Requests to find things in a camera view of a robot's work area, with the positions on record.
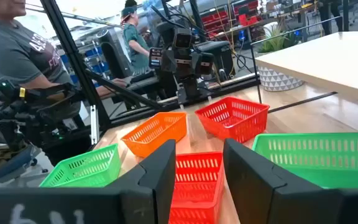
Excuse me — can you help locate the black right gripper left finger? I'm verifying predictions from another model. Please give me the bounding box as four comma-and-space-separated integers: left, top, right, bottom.
0, 139, 177, 224

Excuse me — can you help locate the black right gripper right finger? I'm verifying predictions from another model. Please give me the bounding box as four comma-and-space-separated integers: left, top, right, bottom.
223, 138, 358, 224

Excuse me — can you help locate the green plastic basket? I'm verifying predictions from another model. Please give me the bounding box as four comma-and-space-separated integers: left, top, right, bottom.
252, 132, 358, 190
39, 143, 122, 188

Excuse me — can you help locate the succulent in white patterned pot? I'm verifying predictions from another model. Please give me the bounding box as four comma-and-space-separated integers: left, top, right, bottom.
257, 24, 306, 93

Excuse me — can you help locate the person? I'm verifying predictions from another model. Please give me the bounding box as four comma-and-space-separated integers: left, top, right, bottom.
317, 0, 344, 35
120, 0, 152, 75
0, 0, 129, 125

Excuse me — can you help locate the orange plastic basket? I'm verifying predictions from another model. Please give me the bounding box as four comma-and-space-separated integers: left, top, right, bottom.
121, 111, 188, 158

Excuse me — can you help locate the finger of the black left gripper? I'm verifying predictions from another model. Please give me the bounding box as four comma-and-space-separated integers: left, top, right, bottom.
191, 52, 214, 76
149, 47, 177, 74

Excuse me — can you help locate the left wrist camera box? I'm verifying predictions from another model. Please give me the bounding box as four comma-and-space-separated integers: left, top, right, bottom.
173, 27, 193, 49

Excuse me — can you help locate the red plastic basket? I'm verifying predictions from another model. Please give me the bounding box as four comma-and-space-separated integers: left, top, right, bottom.
195, 96, 270, 144
168, 151, 226, 224

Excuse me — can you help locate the red storage bin rack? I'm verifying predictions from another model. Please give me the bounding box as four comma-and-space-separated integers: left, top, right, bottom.
200, 0, 260, 32

